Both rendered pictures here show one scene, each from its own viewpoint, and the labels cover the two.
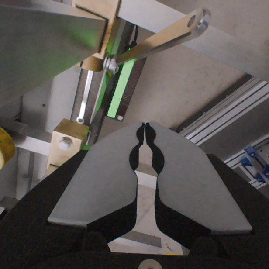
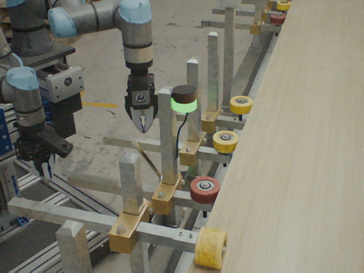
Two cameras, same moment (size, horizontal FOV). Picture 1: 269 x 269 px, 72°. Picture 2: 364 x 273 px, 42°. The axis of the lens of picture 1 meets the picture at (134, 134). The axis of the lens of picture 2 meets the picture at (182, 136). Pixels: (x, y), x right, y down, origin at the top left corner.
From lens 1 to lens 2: 1.20 m
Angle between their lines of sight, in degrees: 28
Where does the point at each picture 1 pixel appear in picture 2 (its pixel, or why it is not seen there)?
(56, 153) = (194, 146)
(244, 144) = (27, 228)
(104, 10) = (163, 184)
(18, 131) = (215, 154)
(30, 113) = not seen: hidden behind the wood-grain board
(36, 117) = not seen: hidden behind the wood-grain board
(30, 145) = (209, 149)
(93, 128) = (186, 180)
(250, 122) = (22, 250)
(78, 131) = (183, 158)
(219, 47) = (114, 182)
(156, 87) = not seen: outside the picture
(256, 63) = (97, 179)
